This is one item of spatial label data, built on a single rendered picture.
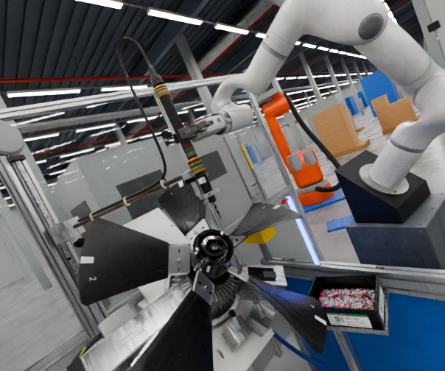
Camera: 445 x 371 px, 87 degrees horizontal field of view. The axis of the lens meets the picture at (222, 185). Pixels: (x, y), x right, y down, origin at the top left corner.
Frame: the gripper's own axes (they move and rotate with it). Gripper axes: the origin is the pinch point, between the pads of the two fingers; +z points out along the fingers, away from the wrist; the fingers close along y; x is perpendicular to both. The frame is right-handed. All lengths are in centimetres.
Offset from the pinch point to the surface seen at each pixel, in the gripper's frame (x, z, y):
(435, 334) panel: -94, -35, -32
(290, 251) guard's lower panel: -103, -94, 70
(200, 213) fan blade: -25.5, 2.9, 5.7
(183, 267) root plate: -36.2, 17.3, 3.4
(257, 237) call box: -54, -31, 25
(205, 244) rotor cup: -31.9, 11.2, -3.8
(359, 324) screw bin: -73, -13, -23
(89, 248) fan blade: -19.0, 35.1, 11.5
